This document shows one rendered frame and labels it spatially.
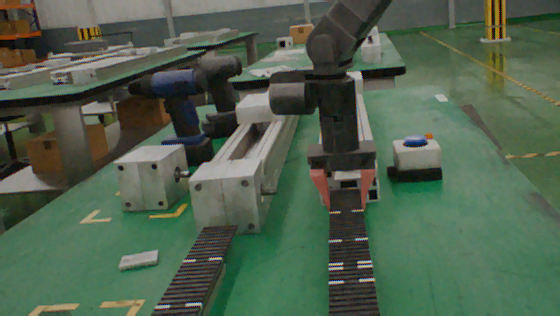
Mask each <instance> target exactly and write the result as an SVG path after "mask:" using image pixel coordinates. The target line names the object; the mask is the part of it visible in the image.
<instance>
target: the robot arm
mask: <svg viewBox="0 0 560 316"><path fill-rule="evenodd" d="M392 1H393V0H336V2H335V3H334V4H333V6H332V8H331V9H330V10H329V12H328V13H324V14H323V16H322V17H321V18H320V20H319V21H318V22H317V24H316V25H315V27H314V28H313V29H312V31H311V32H310V33H309V35H308V38H307V41H306V51H307V54H308V58H309V60H310V61H312V65H308V66H305V65H304V66H303V67H296V68H288V69H286V68H284V69H283V70H280V71H277V72H274V73H272V74H271V75H270V85H269V90H268V101H269V106H270V108H271V111H272V112H273V113H274V114H275V115H312V114H313V113H314V112H315V110H316V108H317V106H318V110H319V121H320V131H321V141H322V144H311V145H308V153H307V161H308V165H310V178H311V179H312V181H313V182H314V184H315V185H316V187H317V189H318V190H319V192H320V193H321V195H322V197H323V199H324V202H325V204H326V206H327V209H328V211H329V212H330V194H329V187H328V179H327V172H326V165H325V162H326V163H327V171H328V172H339V171H352V170H360V186H361V203H362V207H363V209H364V208H365V204H366V198H367V193H368V190H369V188H370V185H371V183H372V180H373V179H374V177H375V174H376V163H375V160H376V159H377V150H376V146H375V143H374V140H359V131H358V119H357V107H356V94H355V78H354V77H351V75H348V74H347V72H344V71H346V70H348V69H350V68H353V67H354V59H353V56H354V55H355V54H356V51H357V50H358V49H359V47H360V46H361V45H362V44H363V42H364V41H365V40H366V38H367V37H368V34H369V33H370V32H371V31H372V30H373V28H374V27H375V26H376V25H377V23H378V22H379V21H380V19H381V18H382V16H383V14H384V11H385V10H386V9H387V7H388V6H389V4H391V3H392Z"/></svg>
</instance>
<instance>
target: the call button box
mask: <svg viewBox="0 0 560 316"><path fill-rule="evenodd" d="M392 145H393V157H394V165H392V166H387V167H386V172H387V175H388V176H391V175H397V179H398V181H399V182H407V181H409V182H419V181H431V180H441V179H442V169H441V166H442V163H441V149H440V148H439V146H438V144H437V143H436V142H435V140H434V138H433V139H427V142H426V143H423V144H419V145H409V144H405V140H395V141H393V142H392Z"/></svg>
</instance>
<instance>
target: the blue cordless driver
mask: <svg viewBox="0 0 560 316"><path fill-rule="evenodd" d="M127 90H128V91H129V93H130V94H131V95H135V96H141V97H144V99H146V100H149V99H157V98H158V99H165V101H164V102H163V106H164V108H165V111H166V113H170V116H171V120H172V123H173V126H174V129H175V132H176V133H175V134H169V135H167V136H166V137H165V138H164V139H163V140H161V145H162V146H163V145H180V144H183V145H184V150H185V156H186V161H187V167H188V166H199V165H202V164H203V163H204V162H209V161H210V160H211V158H212V157H213V156H214V152H213V146H212V140H211V138H209V137H207V136H206V132H201V130H200V127H199V123H200V119H199V116H198V112H197V109H196V107H195V104H194V101H193V100H191V99H189V97H188V96H196V95H199V93H200V94H205V92H206V91H207V78H206V74H205V72H204V71H202V69H197V71H196V70H195V69H189V70H180V71H171V72H161V73H155V74H154V75H153V74H148V75H143V76H141V78H139V79H136V80H134V81H131V82H129V84H128V87H124V88H118V91H127ZM206 137H207V138H206ZM161 145H160V146H161Z"/></svg>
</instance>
